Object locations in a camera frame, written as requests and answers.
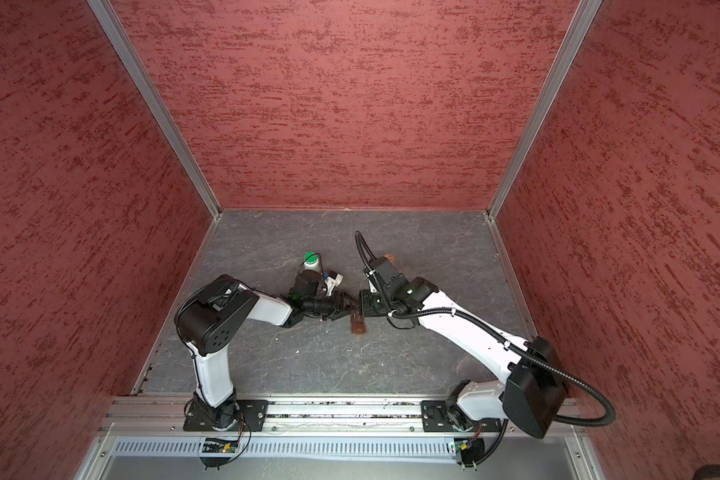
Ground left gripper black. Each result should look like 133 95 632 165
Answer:
304 290 357 320

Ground brown weekly pill organizer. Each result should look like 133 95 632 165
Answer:
350 310 366 335

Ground white pill bottle green cap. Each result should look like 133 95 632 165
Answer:
302 252 323 274

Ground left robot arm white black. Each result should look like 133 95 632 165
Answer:
174 272 359 431

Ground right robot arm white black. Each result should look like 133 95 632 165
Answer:
361 257 567 439

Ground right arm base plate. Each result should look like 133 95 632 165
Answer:
420 400 502 433

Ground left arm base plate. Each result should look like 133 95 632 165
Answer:
183 397 269 434

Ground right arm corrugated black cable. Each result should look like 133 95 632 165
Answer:
354 230 617 428

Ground white slotted cable duct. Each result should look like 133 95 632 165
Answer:
111 436 456 463

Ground right controller board with wires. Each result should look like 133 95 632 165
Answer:
453 419 508 469

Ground controller board with wires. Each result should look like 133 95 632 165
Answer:
453 419 508 469
199 414 252 470

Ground left controller board with wires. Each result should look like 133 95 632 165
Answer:
199 414 252 470

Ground aluminium front rail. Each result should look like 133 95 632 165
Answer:
98 395 586 437

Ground right aluminium corner post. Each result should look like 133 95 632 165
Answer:
487 0 604 218

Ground aluminium corner post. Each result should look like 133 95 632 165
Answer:
487 0 604 218
87 0 223 220

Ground left aluminium corner post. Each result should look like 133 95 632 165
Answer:
87 0 223 220

